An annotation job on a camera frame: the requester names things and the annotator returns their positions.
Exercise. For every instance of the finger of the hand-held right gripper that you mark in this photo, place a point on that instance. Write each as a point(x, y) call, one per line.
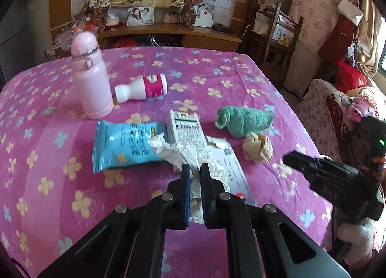
point(310, 165)

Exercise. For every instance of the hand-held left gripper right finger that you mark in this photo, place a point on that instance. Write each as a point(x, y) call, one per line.
point(206, 199)

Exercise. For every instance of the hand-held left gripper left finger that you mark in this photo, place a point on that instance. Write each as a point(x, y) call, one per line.
point(187, 196)

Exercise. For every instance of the white tissue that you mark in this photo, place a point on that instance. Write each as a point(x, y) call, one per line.
point(181, 154)

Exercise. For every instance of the person's right forearm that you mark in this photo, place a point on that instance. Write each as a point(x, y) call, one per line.
point(355, 238)

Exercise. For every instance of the white printed flat carton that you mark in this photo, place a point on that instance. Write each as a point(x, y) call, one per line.
point(232, 169)

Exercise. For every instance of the beige crumpled paper ball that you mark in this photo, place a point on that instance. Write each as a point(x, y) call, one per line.
point(257, 147)

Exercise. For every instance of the sofa with floral cover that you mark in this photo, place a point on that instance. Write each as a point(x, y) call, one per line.
point(319, 109)

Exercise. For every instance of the green and white small box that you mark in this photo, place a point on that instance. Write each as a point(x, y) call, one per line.
point(184, 130)

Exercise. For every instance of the pink floral blanket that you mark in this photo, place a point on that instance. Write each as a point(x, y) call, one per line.
point(365, 106)

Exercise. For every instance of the green plush toy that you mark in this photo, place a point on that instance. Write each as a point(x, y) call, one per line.
point(241, 119)

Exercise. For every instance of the blue snack bag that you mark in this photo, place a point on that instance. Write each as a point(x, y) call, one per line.
point(120, 145)

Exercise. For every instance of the red plastic bag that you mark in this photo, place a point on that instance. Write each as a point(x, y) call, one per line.
point(349, 77)

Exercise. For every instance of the white yogurt bottle pink label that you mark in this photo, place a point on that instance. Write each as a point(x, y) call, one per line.
point(141, 88)

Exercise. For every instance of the red hanging garment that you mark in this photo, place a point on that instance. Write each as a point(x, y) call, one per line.
point(337, 40)

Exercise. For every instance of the wooden chair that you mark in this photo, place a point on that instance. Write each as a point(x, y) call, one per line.
point(271, 40)

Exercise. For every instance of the beige curtain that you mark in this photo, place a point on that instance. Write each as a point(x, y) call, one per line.
point(369, 34)

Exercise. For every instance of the pink thermos bottle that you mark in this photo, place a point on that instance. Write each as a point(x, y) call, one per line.
point(90, 85)

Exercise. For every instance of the wooden cabinet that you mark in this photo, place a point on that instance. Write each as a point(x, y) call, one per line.
point(211, 41)

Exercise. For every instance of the white paper bag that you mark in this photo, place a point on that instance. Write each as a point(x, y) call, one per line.
point(349, 9)

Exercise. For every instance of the black set-top box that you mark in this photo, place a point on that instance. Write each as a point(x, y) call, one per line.
point(221, 27)

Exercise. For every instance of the pink floral mattress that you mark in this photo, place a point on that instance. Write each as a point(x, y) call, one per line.
point(313, 0)

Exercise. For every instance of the pile of plastic bags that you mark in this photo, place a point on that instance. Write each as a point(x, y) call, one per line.
point(81, 24)

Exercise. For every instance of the grey refrigerator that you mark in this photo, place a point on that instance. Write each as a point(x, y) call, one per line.
point(13, 34)

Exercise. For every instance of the small brown photo frame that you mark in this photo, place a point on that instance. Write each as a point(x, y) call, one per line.
point(170, 17)

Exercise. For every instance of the wedding photo frame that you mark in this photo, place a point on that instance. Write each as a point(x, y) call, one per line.
point(204, 15)

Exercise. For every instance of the couple photo frame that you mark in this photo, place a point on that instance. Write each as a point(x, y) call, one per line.
point(140, 16)

